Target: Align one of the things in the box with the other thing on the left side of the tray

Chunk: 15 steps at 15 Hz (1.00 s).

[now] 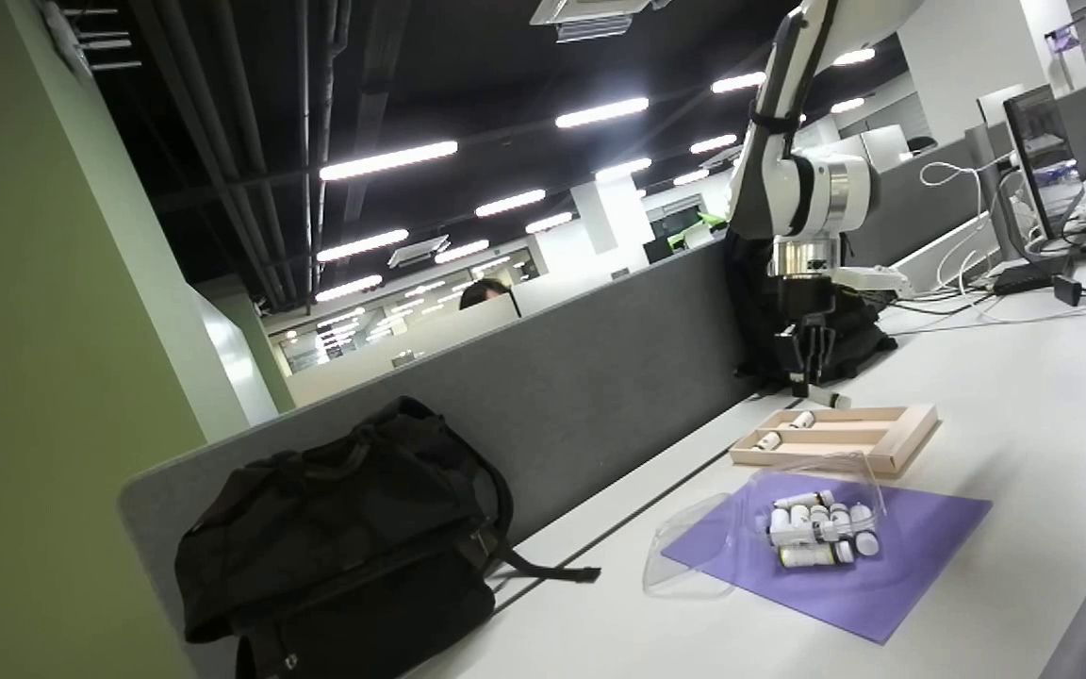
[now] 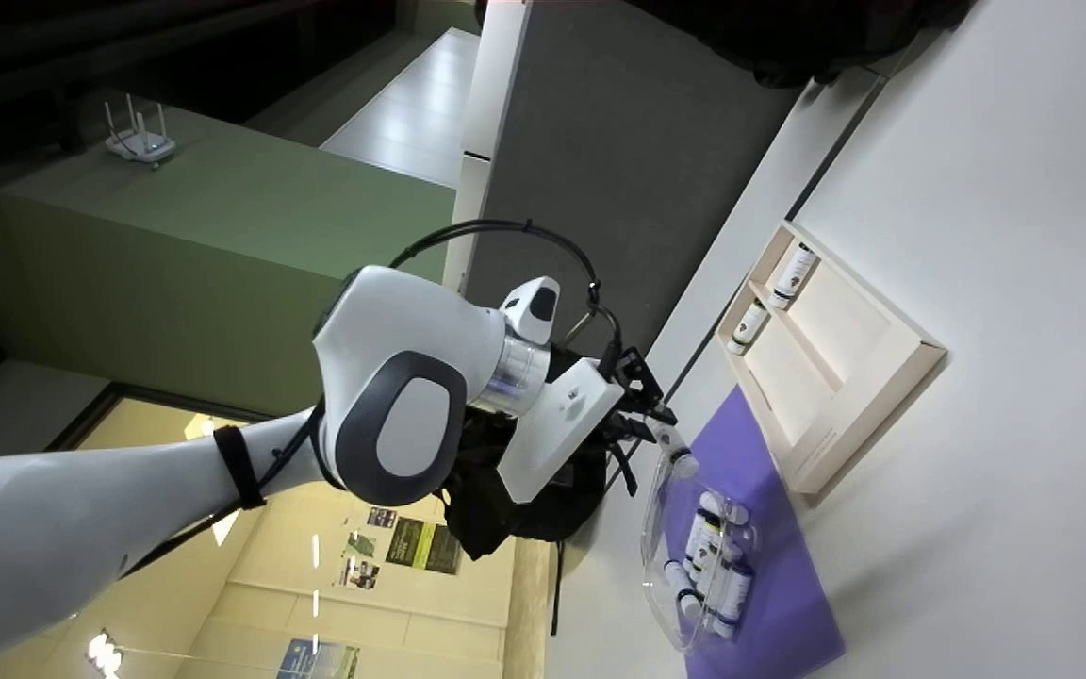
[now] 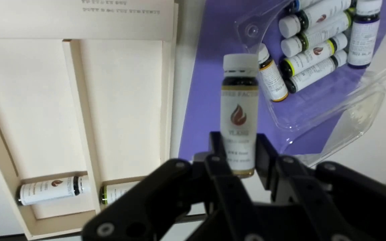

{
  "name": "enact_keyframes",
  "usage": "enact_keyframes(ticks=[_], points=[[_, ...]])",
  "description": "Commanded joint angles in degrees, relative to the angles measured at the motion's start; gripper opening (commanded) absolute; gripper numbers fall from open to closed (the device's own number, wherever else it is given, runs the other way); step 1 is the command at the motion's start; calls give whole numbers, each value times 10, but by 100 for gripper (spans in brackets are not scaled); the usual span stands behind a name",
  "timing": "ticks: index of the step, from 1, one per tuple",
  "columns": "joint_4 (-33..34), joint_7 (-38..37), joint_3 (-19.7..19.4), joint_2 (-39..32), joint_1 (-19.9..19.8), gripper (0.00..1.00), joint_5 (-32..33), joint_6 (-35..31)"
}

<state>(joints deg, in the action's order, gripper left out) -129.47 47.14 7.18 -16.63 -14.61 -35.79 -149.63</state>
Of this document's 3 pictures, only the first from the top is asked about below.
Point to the wooden compartment tray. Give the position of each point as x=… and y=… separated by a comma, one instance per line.
x=878, y=443

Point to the green cabinet wall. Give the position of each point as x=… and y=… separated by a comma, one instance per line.
x=105, y=374

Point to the computer monitor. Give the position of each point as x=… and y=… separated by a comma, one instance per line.
x=1045, y=160

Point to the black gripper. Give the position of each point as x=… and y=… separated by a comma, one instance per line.
x=820, y=329

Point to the grey desk partition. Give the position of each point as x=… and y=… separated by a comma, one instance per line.
x=558, y=402

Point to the black backpack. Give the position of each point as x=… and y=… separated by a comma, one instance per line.
x=360, y=558

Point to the pile of white bottles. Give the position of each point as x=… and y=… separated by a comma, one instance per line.
x=820, y=535

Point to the purple mat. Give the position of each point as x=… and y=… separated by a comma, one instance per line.
x=920, y=539

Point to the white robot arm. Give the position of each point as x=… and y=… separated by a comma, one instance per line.
x=792, y=207

